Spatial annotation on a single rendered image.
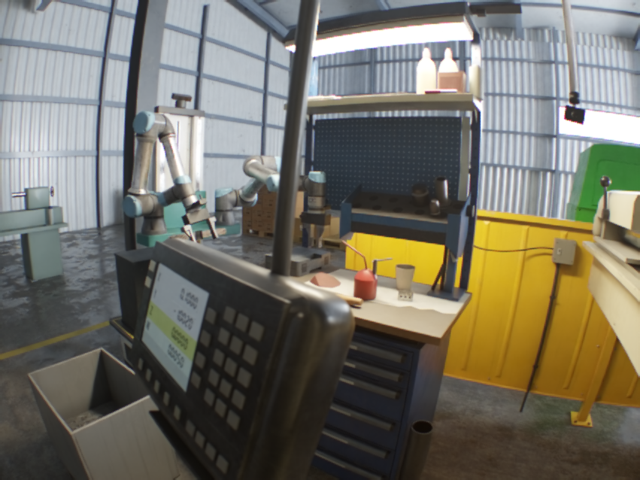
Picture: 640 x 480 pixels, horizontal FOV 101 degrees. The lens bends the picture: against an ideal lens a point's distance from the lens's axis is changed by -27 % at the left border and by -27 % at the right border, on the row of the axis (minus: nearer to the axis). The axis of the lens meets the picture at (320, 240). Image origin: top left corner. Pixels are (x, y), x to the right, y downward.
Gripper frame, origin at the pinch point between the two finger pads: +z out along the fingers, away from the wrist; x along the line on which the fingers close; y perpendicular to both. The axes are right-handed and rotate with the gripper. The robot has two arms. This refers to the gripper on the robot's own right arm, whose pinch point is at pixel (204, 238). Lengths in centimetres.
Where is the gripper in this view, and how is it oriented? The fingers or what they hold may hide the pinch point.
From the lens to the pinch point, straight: 172.4
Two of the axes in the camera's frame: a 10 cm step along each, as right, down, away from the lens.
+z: 3.7, 9.3, 0.8
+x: -4.9, 2.7, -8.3
